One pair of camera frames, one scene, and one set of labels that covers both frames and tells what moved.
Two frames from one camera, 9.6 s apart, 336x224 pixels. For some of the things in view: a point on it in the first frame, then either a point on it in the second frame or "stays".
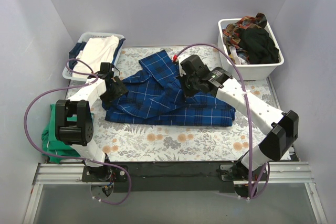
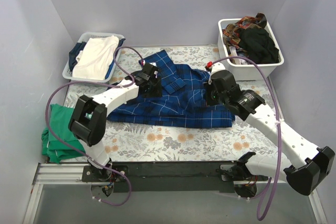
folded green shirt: x=51 y=144 stays
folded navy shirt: x=81 y=46 stays
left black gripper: x=115 y=91 to x=154 y=87
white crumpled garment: x=237 y=60 stays
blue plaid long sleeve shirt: x=155 y=97 stays
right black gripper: x=187 y=87 to x=210 y=94
